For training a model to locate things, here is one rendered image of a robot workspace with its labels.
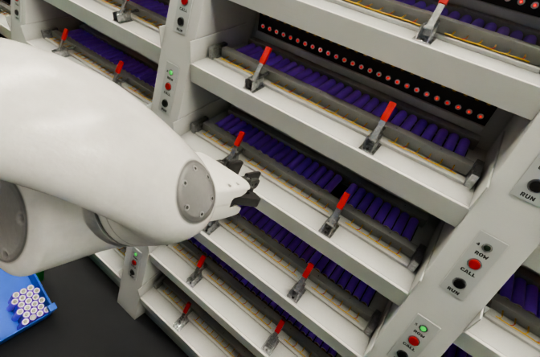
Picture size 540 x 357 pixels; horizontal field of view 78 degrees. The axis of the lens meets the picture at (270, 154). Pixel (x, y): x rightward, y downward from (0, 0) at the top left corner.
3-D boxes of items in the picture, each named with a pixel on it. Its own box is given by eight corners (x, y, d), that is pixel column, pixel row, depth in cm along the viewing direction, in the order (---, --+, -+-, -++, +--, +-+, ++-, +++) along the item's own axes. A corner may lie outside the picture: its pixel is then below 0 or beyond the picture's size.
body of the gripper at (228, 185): (124, 194, 39) (186, 183, 49) (184, 244, 35) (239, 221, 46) (143, 138, 38) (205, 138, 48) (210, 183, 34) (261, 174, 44)
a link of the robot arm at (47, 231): (180, 145, 32) (116, 157, 37) (34, 149, 21) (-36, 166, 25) (191, 231, 32) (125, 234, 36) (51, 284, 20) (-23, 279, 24)
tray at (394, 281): (398, 306, 61) (421, 281, 55) (174, 153, 84) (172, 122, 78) (428, 237, 75) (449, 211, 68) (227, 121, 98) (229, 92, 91)
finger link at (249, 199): (200, 196, 40) (204, 179, 45) (259, 217, 42) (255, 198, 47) (203, 188, 40) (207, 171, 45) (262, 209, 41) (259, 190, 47)
